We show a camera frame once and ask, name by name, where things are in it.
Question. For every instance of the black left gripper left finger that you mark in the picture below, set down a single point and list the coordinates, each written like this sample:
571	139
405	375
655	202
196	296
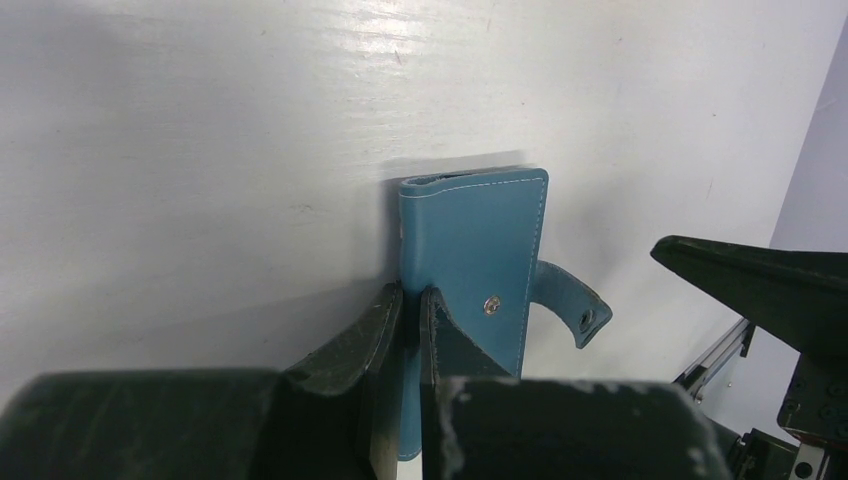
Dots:
340	406

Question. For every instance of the aluminium frame rail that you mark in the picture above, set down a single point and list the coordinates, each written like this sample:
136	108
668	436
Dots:
732	345

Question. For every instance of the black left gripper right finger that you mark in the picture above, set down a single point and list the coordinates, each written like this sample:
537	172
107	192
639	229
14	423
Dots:
465	404

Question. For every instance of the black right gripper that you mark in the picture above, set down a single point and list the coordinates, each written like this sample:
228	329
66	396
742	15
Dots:
800	297

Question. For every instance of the teal leather card holder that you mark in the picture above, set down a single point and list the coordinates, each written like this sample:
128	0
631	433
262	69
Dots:
475	236

